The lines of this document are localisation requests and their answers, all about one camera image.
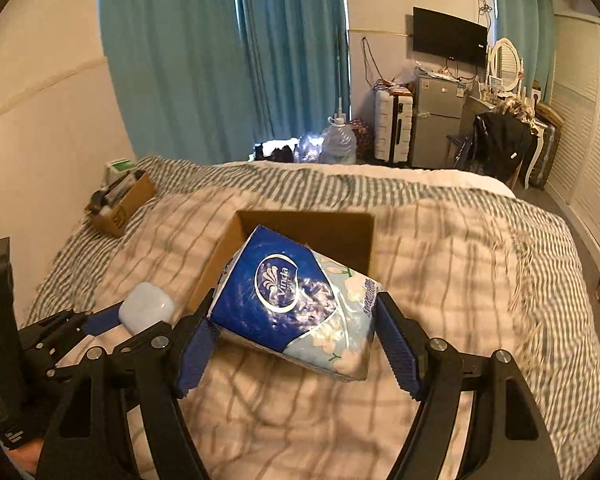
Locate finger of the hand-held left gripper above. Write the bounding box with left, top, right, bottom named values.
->
left=44, top=346, right=89, bottom=387
left=19, top=304, right=127, bottom=357

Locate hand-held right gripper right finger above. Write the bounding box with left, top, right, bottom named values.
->
left=374, top=291, right=561, bottom=480

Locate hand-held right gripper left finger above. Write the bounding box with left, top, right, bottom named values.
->
left=35, top=289, right=220, bottom=480

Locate white earbuds case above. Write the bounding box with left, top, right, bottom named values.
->
left=118, top=282, right=174, bottom=334

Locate blue tissue paper pack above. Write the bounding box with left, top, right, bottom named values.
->
left=206, top=225, right=384, bottom=384

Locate large cardboard box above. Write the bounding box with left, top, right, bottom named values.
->
left=186, top=209, right=376, bottom=317

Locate beige plaid blanket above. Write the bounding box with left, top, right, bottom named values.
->
left=95, top=192, right=546, bottom=480

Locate small cardboard box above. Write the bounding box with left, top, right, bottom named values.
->
left=86, top=169, right=157, bottom=239

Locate green and white box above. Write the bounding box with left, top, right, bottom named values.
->
left=104, top=158, right=139, bottom=186

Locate large clear water jug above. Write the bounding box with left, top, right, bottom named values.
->
left=319, top=115, right=359, bottom=165

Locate floral bag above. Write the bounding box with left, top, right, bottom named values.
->
left=350, top=118, right=376, bottom=159

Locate clear plastic bag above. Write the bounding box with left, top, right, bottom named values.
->
left=294, top=132, right=326, bottom=164

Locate white ribbed suitcase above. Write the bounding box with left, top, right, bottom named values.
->
left=373, top=87, right=416, bottom=164

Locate grey small fridge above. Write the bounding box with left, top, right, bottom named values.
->
left=409, top=73, right=469, bottom=170

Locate black jacket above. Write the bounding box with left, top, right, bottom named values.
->
left=454, top=111, right=534, bottom=184

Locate brown suitcase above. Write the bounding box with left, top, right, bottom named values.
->
left=529, top=104, right=564, bottom=189

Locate wide teal curtain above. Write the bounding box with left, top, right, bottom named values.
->
left=97, top=0, right=351, bottom=165

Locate white louvred wardrobe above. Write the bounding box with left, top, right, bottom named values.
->
left=544, top=12, right=600, bottom=267

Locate white oval mirror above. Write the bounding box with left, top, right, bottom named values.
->
left=488, top=37, right=524, bottom=94

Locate narrow teal curtain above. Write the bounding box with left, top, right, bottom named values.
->
left=490, top=0, right=557, bottom=92

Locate black wall cable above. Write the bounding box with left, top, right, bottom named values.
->
left=361, top=36, right=382, bottom=87

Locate black wall television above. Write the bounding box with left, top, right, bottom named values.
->
left=412, top=6, right=489, bottom=69

